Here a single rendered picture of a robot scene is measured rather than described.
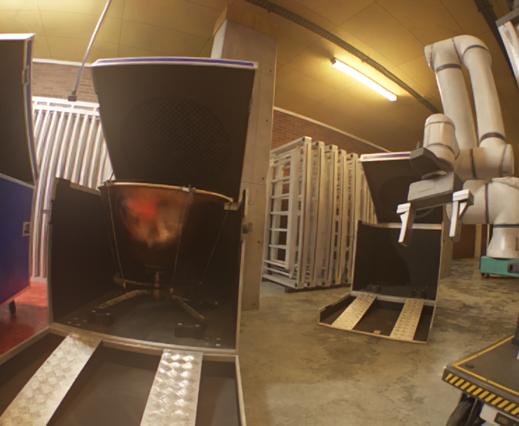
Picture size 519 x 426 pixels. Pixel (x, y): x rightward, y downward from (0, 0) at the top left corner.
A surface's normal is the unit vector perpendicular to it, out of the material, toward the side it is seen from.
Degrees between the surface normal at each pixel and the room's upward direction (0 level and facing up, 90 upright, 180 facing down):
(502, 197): 89
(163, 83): 142
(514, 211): 90
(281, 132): 90
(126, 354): 92
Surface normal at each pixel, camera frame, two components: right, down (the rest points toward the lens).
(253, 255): 0.49, -0.02
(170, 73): 0.02, 0.75
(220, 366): 0.12, -0.03
